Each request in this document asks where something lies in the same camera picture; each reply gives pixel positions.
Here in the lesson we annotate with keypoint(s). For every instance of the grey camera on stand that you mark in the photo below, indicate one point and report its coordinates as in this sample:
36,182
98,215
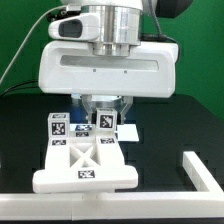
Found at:
73,8

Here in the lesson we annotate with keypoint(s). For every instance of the white chair back frame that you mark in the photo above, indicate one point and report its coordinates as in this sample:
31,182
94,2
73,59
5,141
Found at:
84,164

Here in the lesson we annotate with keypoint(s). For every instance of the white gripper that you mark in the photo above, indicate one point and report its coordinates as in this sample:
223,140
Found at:
71,67

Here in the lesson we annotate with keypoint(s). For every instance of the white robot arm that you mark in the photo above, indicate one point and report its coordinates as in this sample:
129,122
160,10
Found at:
99,52

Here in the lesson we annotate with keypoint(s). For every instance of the white U-shaped obstacle frame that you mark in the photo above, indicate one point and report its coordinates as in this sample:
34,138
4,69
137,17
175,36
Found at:
206,201

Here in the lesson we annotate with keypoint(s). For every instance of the white base tag plate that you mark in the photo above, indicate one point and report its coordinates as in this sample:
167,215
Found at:
124,133

